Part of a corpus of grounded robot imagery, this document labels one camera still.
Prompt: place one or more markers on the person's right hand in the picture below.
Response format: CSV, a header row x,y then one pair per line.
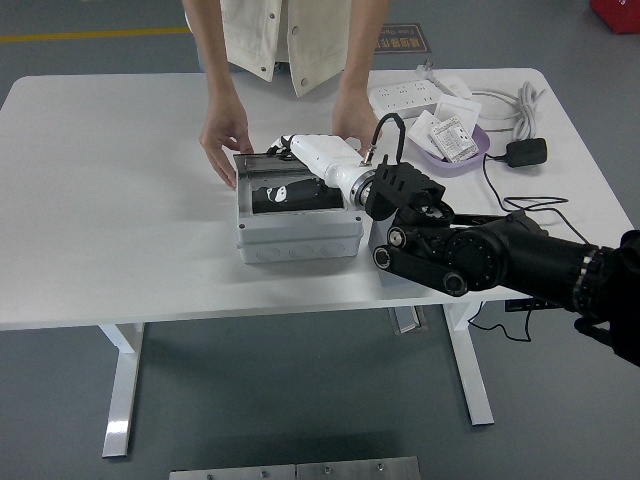
x,y
222,135

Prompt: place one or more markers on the person's left hand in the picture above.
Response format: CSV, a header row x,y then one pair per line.
x,y
355,117

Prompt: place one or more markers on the robot right hand white shell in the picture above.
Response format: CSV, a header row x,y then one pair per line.
x,y
325,150

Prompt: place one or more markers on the hinged clear box lid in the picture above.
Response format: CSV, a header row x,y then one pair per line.
x,y
260,165

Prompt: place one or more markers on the grey plastic junction box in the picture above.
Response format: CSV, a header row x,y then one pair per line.
x,y
300,235

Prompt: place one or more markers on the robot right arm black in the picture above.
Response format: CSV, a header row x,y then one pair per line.
x,y
525,255

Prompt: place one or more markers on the person's left forearm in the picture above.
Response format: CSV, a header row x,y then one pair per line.
x,y
362,50

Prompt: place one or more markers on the person's right forearm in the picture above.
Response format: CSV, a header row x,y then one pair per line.
x,y
215,55

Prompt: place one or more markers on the grey block battery holder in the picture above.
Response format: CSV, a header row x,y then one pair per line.
x,y
376,235

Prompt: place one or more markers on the small white plastic box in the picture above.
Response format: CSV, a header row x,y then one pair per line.
x,y
455,86

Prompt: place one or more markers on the white power strip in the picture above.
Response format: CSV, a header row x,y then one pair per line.
x,y
400,97

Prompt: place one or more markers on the white power strip plug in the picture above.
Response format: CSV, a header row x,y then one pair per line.
x,y
426,69

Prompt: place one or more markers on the brown floor sign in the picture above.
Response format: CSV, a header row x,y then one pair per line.
x,y
405,42

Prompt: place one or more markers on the bagged socket panel with label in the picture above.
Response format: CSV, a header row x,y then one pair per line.
x,y
452,140

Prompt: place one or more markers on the purple plastic tray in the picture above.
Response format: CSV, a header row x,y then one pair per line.
x,y
450,170

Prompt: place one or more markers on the black power adapter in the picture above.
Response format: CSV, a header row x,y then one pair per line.
x,y
527,152

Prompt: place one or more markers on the metal floor outlet plate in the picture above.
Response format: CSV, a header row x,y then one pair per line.
x,y
407,320

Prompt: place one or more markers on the black table control panel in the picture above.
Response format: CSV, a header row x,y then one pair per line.
x,y
520,305

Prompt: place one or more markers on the white table leg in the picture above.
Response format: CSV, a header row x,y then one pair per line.
x,y
122,390
472,380

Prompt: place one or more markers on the red object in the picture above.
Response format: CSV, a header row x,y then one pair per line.
x,y
617,15

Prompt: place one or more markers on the grey metal plate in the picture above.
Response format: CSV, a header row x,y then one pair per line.
x,y
232,473
357,469

